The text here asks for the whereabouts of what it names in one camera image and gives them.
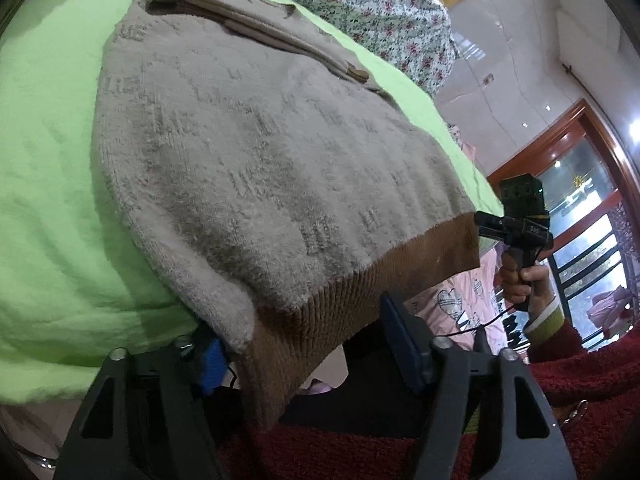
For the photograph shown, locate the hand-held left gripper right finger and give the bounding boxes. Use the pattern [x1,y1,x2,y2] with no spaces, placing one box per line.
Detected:
[379,292,579,480]

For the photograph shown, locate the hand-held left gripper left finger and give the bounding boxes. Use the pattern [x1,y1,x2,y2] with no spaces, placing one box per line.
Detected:
[54,334,232,480]

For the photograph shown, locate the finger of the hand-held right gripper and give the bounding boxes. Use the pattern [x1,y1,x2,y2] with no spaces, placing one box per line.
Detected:
[473,211,508,239]

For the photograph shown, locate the beige knit sweater brown hem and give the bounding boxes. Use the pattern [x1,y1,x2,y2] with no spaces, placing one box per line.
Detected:
[94,0,482,430]

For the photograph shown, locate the person's right forearm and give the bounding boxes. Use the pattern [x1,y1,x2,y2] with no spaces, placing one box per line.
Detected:
[522,297,640,412]

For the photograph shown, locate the person's right hand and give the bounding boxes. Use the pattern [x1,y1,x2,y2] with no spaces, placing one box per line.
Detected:
[495,250,558,317]

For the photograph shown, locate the pink printed quilt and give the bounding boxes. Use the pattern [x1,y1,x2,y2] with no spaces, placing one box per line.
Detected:
[399,124,532,362]

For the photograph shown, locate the person's red sweater torso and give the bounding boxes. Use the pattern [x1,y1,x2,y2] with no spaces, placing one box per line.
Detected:
[214,360,640,480]

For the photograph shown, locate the curtain rod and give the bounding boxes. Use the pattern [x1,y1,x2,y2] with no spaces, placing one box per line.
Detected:
[562,62,596,92]

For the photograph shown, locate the pink cloth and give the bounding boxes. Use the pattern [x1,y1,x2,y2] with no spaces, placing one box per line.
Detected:
[587,285,640,342]

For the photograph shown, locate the green bed blanket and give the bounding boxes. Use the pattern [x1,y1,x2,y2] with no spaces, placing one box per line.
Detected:
[0,0,506,407]

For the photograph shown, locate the floral quilt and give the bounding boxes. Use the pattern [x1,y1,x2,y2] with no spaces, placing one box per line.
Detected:
[194,0,459,99]

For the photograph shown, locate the black cable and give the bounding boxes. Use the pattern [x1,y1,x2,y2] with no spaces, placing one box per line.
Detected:
[439,306,524,339]

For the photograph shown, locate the wooden window frame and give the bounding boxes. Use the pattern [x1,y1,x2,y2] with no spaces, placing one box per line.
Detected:
[487,97,640,352]

